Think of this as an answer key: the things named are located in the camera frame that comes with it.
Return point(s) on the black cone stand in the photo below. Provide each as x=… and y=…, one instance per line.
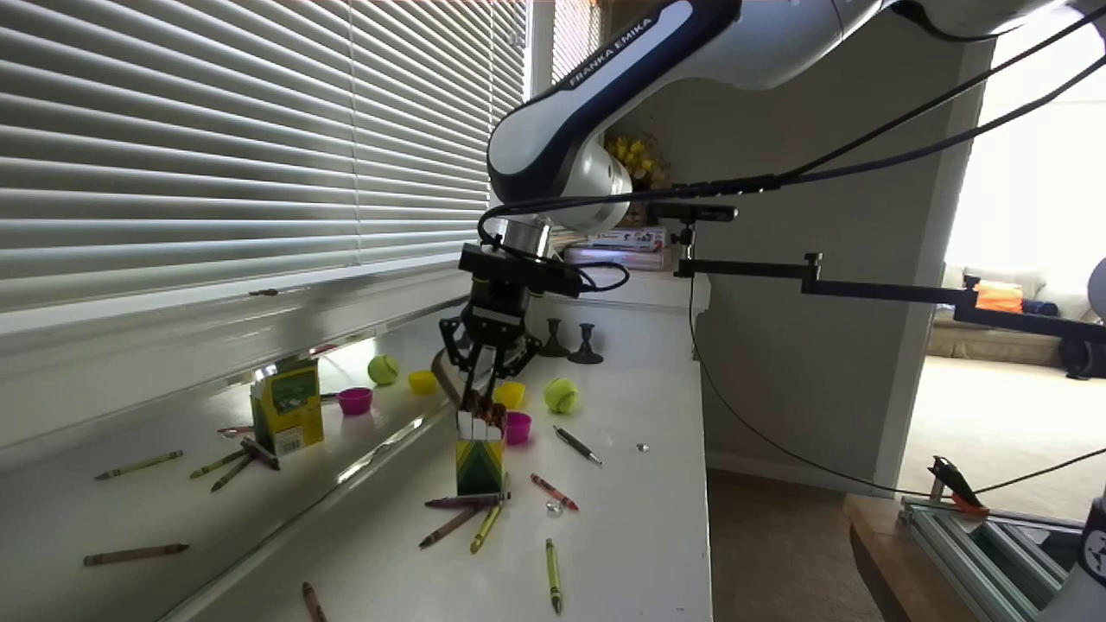
x=556, y=344
x=589, y=351

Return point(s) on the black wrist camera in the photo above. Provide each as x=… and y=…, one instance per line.
x=518, y=274

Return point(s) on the lime green cup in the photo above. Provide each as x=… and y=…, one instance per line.
x=560, y=398

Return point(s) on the beige couch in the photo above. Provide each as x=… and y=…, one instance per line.
x=1014, y=340

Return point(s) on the reddish brown crayon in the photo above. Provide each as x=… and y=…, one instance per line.
x=311, y=601

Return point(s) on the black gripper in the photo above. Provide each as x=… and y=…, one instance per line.
x=498, y=320

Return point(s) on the clear glass bead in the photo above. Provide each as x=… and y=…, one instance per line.
x=642, y=446

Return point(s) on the yellow green crayon box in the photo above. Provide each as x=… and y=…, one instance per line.
x=479, y=466

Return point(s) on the yellow cup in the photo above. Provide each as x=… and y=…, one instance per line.
x=508, y=394

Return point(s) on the black red clamp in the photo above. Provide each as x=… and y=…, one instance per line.
x=956, y=482

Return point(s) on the red crayon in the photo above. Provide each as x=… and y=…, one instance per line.
x=554, y=492

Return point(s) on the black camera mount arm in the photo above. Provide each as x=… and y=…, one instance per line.
x=887, y=290

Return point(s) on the yellow crayon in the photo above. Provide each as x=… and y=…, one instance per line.
x=485, y=526

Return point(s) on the yellow plush object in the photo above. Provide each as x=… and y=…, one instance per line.
x=638, y=161

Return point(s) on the magenta cup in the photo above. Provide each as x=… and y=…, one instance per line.
x=518, y=431

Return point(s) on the large white window blind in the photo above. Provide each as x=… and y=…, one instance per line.
x=229, y=140

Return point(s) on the orange box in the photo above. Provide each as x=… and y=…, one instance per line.
x=1001, y=299

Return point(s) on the black stereo camera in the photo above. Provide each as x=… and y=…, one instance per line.
x=693, y=212

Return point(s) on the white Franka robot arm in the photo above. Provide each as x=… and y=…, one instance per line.
x=713, y=45

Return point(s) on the purple crayon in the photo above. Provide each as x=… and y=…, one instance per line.
x=462, y=502

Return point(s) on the lime green crayon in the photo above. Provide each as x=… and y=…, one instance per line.
x=554, y=573

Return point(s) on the white window frame post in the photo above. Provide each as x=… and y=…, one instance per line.
x=539, y=45

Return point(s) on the black silver pen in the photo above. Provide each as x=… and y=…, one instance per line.
x=574, y=443

